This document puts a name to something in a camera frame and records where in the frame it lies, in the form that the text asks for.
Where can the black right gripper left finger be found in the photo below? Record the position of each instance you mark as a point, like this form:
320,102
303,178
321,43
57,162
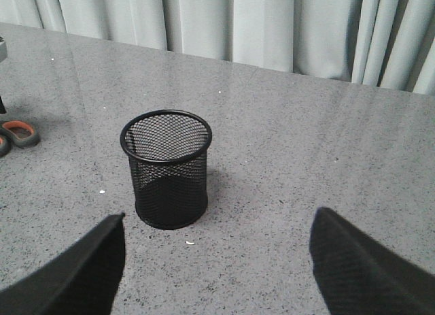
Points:
84,279

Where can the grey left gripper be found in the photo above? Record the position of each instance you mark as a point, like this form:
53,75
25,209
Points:
3,56

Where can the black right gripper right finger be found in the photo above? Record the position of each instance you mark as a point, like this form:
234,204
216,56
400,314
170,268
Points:
357,275

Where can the grey orange handled scissors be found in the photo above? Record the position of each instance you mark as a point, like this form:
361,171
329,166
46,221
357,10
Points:
19,133

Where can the black mesh pen bucket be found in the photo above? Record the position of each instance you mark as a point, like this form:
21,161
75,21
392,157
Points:
167,154

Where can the light grey curtain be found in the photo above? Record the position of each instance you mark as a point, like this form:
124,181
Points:
385,43

